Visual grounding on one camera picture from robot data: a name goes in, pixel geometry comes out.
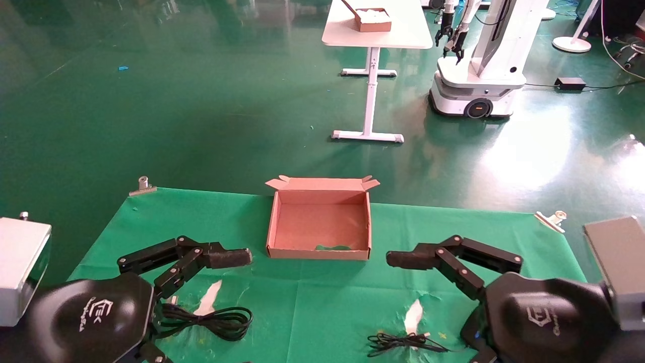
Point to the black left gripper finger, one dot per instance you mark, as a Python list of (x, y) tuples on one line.
[(227, 257)]

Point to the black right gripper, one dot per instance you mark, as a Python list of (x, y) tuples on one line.
[(544, 322)]

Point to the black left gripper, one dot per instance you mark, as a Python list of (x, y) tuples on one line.
[(90, 317)]

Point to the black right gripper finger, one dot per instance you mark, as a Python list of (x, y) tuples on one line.
[(410, 258)]

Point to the open brown cardboard box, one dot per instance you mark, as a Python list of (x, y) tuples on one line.
[(317, 227)]

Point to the small brown cardboard box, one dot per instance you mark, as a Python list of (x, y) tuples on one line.
[(373, 26)]

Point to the green table cloth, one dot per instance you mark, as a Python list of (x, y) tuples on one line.
[(312, 302)]

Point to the metal cloth clip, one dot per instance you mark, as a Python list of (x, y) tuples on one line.
[(550, 221), (142, 187)]

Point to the white wheeled robot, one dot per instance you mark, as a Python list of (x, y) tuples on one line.
[(494, 65)]

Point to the black gripper of white robot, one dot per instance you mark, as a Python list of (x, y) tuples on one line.
[(457, 46), (444, 35)]

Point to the white height-adjustable table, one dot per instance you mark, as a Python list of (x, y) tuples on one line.
[(398, 35)]

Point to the black power adapter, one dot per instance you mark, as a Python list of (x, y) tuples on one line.
[(570, 83)]

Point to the white crumpled material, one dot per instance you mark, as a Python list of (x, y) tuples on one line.
[(374, 15)]

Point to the white round-base stand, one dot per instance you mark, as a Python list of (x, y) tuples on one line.
[(572, 44)]

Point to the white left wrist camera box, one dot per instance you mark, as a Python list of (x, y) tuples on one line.
[(20, 267)]

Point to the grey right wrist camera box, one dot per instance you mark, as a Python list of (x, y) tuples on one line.
[(620, 267)]

